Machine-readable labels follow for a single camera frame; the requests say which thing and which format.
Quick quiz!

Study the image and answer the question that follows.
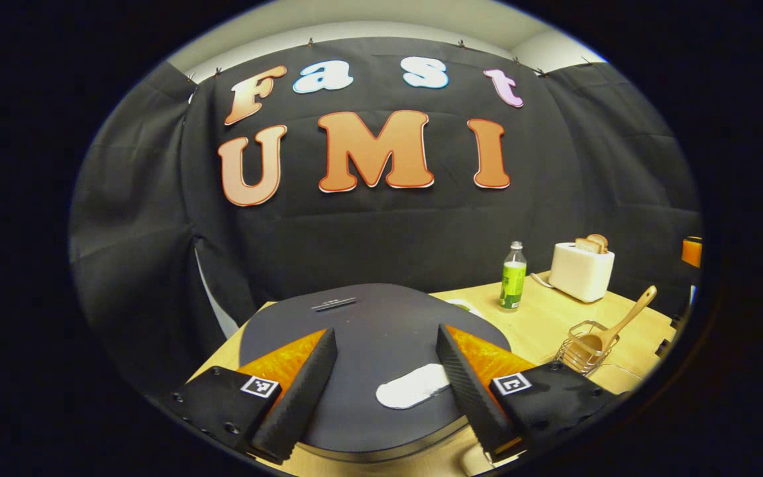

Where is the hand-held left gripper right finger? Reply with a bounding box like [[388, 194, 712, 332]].
[[436, 323, 621, 464]]

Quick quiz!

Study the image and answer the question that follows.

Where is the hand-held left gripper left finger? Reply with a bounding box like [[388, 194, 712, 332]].
[[170, 328, 338, 464]]

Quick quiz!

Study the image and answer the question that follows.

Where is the wooden spoon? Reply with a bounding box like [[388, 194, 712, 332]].
[[574, 286, 658, 353]]

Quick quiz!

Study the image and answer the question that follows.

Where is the dark grey rice cooker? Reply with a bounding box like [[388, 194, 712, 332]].
[[238, 284, 512, 463]]

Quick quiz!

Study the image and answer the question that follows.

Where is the white toaster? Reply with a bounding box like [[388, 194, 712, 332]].
[[548, 242, 616, 303]]

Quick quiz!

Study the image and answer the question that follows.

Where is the green drink bottle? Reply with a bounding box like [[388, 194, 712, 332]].
[[499, 240, 528, 312]]

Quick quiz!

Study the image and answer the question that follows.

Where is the black backdrop cloth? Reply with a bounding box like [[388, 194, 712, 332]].
[[69, 36, 703, 398]]

